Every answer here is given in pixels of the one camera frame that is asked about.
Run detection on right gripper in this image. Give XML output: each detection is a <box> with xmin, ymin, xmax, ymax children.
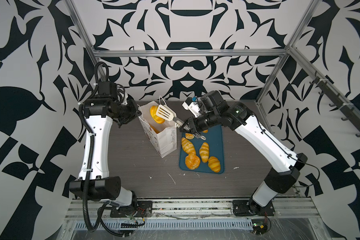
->
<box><xmin>178</xmin><ymin>111</ymin><xmax>221</xmax><ymax>134</ymax></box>

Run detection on small round striped bun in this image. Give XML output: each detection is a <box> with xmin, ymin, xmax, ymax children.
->
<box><xmin>150</xmin><ymin>105</ymin><xmax>165</xmax><ymax>124</ymax></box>

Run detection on white paper bag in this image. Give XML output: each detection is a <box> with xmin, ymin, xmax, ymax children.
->
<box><xmin>138</xmin><ymin>97</ymin><xmax>177</xmax><ymax>158</ymax></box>

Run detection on metal tongs white tips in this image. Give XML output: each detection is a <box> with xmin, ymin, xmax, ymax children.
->
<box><xmin>157</xmin><ymin>104</ymin><xmax>207</xmax><ymax>140</ymax></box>

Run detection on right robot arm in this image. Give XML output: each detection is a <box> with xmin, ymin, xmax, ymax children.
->
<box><xmin>181</xmin><ymin>98</ymin><xmax>308</xmax><ymax>212</ymax></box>

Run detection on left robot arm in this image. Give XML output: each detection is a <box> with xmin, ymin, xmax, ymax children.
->
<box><xmin>70</xmin><ymin>98</ymin><xmax>141</xmax><ymax>207</ymax></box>

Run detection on small striped bread top left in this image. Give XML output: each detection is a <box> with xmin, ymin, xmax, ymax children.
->
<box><xmin>185</xmin><ymin>133</ymin><xmax>195</xmax><ymax>140</ymax></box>

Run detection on croissant left middle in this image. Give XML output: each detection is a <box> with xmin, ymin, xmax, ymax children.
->
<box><xmin>181</xmin><ymin>138</ymin><xmax>196</xmax><ymax>155</ymax></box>

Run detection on croissant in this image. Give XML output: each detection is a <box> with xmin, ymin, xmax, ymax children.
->
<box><xmin>199</xmin><ymin>142</ymin><xmax>210</xmax><ymax>163</ymax></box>
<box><xmin>181</xmin><ymin>138</ymin><xmax>196</xmax><ymax>155</ymax></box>

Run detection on teal tray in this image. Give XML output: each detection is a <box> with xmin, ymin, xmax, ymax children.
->
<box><xmin>179</xmin><ymin>126</ymin><xmax>225</xmax><ymax>174</ymax></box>

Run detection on croissant centre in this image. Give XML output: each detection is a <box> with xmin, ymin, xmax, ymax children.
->
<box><xmin>199</xmin><ymin>142</ymin><xmax>210</xmax><ymax>163</ymax></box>

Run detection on round flaky pastry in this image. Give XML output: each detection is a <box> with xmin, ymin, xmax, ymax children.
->
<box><xmin>185</xmin><ymin>153</ymin><xmax>201</xmax><ymax>170</ymax></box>

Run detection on striped bun bottom right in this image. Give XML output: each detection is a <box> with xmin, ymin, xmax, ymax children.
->
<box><xmin>208</xmin><ymin>156</ymin><xmax>221</xmax><ymax>173</ymax></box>

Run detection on small circuit board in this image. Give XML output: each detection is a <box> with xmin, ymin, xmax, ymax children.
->
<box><xmin>252</xmin><ymin>218</ymin><xmax>272</xmax><ymax>236</ymax></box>

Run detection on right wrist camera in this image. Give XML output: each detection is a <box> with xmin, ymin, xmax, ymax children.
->
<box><xmin>181</xmin><ymin>90</ymin><xmax>226</xmax><ymax>118</ymax></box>

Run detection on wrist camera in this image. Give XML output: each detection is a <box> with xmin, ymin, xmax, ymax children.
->
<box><xmin>98</xmin><ymin>81</ymin><xmax>128</xmax><ymax>104</ymax></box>
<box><xmin>181</xmin><ymin>90</ymin><xmax>226</xmax><ymax>118</ymax></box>

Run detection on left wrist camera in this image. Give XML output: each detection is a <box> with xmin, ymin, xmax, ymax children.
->
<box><xmin>98</xmin><ymin>81</ymin><xmax>128</xmax><ymax>104</ymax></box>

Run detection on left black corrugated cable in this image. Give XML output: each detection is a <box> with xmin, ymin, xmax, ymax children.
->
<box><xmin>77</xmin><ymin>61</ymin><xmax>145</xmax><ymax>238</ymax></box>

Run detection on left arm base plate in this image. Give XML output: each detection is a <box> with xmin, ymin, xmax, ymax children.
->
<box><xmin>110</xmin><ymin>200</ymin><xmax>153</xmax><ymax>218</ymax></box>

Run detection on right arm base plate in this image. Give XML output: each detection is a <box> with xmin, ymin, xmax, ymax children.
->
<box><xmin>233</xmin><ymin>199</ymin><xmax>275</xmax><ymax>217</ymax></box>

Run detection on wall hook rail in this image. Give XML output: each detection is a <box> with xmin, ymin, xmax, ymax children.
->
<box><xmin>310</xmin><ymin>71</ymin><xmax>360</xmax><ymax>138</ymax></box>

